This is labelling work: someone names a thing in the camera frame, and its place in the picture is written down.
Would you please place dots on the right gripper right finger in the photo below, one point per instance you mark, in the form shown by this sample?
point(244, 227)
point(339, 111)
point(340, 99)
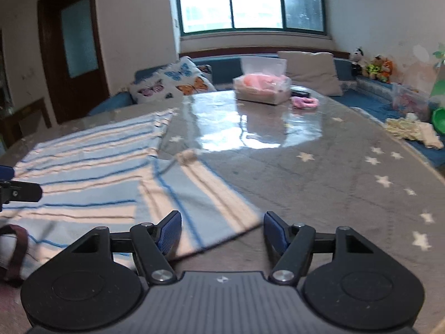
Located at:
point(295, 245)

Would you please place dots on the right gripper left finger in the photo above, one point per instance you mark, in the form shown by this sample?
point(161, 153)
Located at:
point(149, 243)

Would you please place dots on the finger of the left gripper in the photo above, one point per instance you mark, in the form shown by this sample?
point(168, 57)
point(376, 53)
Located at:
point(17, 191)

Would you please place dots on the blue striped knit sweater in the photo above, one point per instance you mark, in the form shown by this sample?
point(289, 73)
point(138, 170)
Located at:
point(111, 176)

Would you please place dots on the dark wooden cabinet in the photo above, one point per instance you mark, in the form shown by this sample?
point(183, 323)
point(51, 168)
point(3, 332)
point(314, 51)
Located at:
point(10, 120)

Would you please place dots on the pink hair scrunchie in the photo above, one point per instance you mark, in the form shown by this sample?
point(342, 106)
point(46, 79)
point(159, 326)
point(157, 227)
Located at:
point(307, 103)

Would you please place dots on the black small object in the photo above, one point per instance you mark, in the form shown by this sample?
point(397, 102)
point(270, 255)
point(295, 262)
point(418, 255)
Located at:
point(300, 93)

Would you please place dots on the butterfly print pillow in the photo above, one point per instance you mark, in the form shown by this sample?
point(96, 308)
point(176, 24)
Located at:
point(176, 80)

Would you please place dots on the cream cloth pile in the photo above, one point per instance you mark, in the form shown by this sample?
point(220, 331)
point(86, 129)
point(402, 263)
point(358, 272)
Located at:
point(413, 129)

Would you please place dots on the clear tissue box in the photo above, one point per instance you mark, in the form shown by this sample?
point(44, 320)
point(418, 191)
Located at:
point(263, 80)

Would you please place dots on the blue sofa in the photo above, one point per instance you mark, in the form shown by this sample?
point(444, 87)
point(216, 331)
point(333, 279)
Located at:
point(373, 98)

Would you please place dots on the beige plain pillow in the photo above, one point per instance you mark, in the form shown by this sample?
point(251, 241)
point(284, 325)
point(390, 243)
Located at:
point(316, 71)

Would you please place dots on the dark wooden door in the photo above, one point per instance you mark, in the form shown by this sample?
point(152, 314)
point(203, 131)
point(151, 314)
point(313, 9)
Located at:
point(71, 57)

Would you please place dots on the clear plastic storage box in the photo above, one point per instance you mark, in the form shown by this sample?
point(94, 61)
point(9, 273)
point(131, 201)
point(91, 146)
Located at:
point(406, 100)

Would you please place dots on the green plastic basin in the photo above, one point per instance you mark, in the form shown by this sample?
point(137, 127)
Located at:
point(438, 120)

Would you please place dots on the stuffed toys pile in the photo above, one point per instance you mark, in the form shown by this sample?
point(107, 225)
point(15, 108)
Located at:
point(380, 68)

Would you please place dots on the green framed window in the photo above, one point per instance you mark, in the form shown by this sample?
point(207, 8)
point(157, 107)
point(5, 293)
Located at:
point(217, 16)

